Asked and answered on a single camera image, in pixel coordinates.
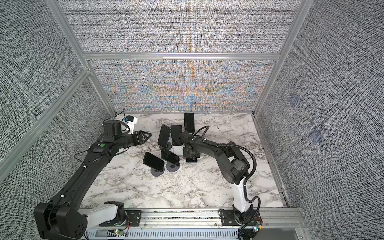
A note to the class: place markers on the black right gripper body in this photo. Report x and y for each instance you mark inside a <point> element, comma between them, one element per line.
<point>186,154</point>

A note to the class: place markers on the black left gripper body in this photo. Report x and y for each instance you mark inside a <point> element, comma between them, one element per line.
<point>138,139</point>

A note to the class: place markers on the black phone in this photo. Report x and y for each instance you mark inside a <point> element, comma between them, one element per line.
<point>170,157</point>
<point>153,162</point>
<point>189,122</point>
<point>191,160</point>
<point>164,135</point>
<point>176,131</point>

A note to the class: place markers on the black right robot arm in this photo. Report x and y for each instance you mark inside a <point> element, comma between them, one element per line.
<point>233,166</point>

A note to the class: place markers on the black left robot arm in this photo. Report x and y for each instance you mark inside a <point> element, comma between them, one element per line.
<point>59,219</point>

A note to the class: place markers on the white stand centre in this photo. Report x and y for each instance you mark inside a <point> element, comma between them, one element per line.
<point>178,150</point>

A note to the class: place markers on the dark round stand centre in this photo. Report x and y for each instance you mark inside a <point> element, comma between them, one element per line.
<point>168,146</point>

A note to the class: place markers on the grey round stand right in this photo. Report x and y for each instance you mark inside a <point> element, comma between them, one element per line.
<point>172,168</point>

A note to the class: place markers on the grey round stand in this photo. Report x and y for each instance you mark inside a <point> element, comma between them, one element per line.
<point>172,168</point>
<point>157,173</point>

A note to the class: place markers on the black phone back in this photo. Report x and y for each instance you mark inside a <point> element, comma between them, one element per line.
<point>189,122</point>

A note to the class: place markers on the grey round stand left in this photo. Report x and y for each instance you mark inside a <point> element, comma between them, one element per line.
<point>157,173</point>

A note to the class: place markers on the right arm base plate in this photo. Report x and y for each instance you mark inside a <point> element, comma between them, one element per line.
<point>227,218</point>

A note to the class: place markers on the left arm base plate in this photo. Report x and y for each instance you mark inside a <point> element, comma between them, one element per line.
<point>130,217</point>

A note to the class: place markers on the aluminium front rail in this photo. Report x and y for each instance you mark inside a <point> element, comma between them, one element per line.
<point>203,224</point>

